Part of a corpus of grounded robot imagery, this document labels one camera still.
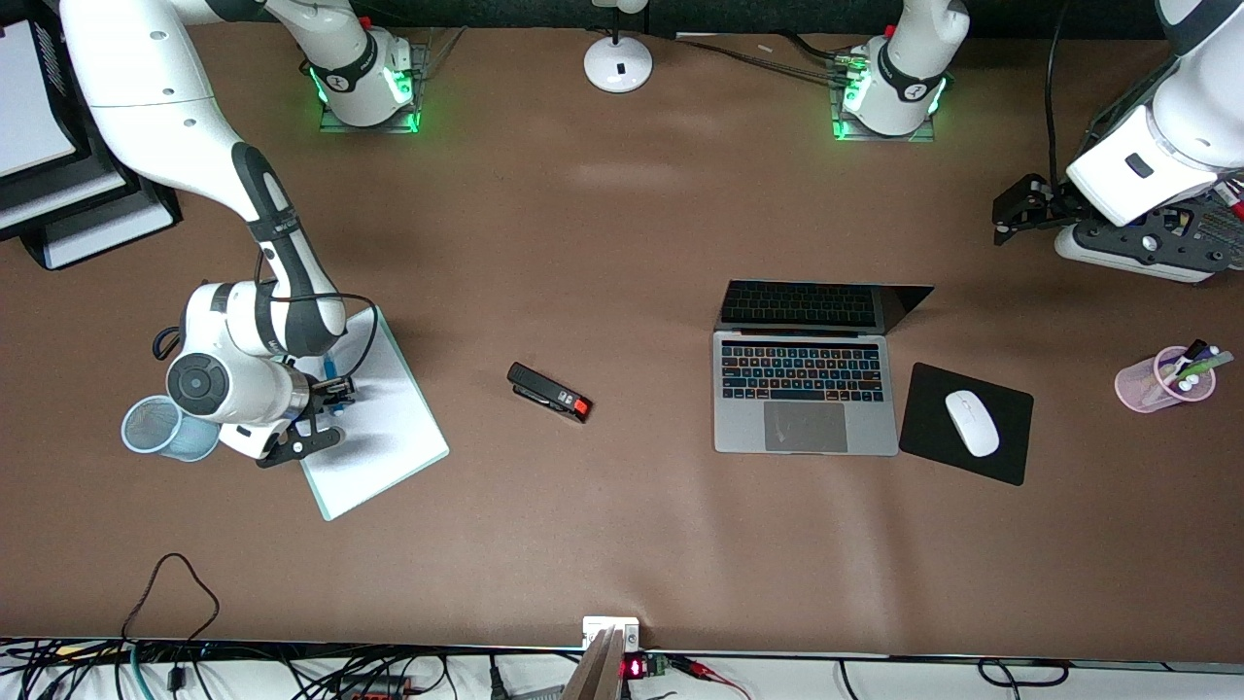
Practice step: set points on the white clipboard paper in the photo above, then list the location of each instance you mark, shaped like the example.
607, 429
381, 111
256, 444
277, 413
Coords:
389, 457

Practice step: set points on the pink translucent pen cup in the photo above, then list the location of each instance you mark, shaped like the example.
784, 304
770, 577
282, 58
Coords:
1137, 384

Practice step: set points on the black plug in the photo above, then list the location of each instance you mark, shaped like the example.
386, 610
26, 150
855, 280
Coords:
176, 678

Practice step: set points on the black mouse pad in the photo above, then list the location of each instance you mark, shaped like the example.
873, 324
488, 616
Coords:
933, 437

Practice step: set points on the green marker in cup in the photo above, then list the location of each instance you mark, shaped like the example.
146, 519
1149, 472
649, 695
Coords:
1210, 364

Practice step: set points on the black scissors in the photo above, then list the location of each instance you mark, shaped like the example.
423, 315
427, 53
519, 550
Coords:
160, 342

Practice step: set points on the red and white marker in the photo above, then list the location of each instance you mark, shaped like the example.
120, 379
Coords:
1236, 204

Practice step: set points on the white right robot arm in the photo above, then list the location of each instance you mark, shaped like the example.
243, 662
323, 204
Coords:
146, 97

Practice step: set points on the white paper sheet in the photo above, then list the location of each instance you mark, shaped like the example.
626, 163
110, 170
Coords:
107, 233
58, 199
29, 97

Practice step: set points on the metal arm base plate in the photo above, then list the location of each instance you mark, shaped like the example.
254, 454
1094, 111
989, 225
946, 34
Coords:
850, 136
335, 124

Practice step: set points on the red power strip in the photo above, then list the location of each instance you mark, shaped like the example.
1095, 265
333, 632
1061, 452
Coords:
374, 688

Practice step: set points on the white mounting bracket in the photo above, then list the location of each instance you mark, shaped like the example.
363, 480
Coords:
598, 627

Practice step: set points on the purple pen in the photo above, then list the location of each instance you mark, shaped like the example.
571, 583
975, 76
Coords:
1203, 355

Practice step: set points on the blue mesh pen cup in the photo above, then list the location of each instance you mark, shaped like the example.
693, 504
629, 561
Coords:
146, 428

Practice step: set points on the white round stand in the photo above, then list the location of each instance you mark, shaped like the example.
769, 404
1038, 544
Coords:
618, 66

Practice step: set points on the circuit board with red display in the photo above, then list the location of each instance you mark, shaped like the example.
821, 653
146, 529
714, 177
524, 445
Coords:
634, 668

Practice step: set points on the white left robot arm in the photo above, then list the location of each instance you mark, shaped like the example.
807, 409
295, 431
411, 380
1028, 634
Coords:
909, 68

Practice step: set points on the silver laptop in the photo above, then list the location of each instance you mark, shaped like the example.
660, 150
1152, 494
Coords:
807, 428

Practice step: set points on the black stacked letter tray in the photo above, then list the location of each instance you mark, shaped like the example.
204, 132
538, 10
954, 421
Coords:
34, 251

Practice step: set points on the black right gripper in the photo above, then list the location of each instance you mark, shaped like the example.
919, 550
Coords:
320, 393

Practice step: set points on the blue marker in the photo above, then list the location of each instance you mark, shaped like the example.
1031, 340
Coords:
329, 369

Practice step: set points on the black stapler with red tip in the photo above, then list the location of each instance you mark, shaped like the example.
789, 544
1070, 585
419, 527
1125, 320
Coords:
544, 391

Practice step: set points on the black marker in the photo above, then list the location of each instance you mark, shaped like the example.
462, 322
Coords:
1195, 347

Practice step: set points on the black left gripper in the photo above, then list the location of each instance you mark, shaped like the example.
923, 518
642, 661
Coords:
1048, 204

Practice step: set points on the grey camera pole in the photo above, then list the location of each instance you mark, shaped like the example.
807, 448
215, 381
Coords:
595, 676

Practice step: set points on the white computer mouse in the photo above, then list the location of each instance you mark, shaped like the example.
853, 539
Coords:
972, 423

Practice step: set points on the teal clipboard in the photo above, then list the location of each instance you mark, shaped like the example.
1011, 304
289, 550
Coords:
389, 437

